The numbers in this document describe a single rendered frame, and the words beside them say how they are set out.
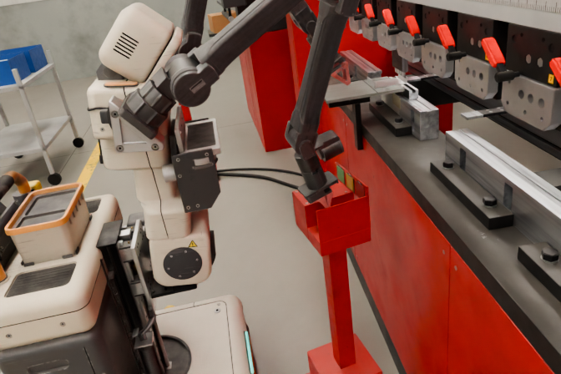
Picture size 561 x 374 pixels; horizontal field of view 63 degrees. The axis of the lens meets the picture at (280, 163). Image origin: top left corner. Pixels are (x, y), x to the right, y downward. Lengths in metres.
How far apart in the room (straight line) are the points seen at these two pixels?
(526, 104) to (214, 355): 1.21
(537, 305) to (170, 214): 0.83
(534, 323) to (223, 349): 1.08
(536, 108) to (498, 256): 0.29
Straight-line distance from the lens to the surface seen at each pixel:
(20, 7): 8.73
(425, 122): 1.47
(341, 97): 1.54
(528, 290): 0.92
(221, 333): 1.73
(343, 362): 1.75
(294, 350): 2.00
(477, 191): 1.14
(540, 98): 0.90
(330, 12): 1.03
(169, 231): 1.25
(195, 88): 0.96
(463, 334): 1.15
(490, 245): 1.01
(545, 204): 0.98
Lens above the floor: 1.45
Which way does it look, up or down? 24 degrees down
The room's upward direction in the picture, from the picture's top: 8 degrees counter-clockwise
